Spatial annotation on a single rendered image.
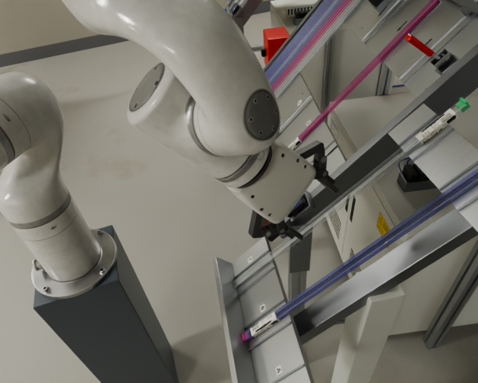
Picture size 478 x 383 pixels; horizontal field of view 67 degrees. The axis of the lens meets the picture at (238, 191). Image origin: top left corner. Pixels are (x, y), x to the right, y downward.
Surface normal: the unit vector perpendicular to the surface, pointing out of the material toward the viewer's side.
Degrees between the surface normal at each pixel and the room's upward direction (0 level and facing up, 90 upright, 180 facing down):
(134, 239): 0
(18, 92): 42
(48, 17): 90
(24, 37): 90
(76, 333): 90
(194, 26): 37
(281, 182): 78
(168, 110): 82
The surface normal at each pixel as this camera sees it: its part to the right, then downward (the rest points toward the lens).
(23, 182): 0.07, -0.32
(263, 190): 0.40, 0.48
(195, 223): -0.09, -0.73
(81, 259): 0.76, 0.39
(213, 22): 0.40, -0.34
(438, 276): 0.10, 0.66
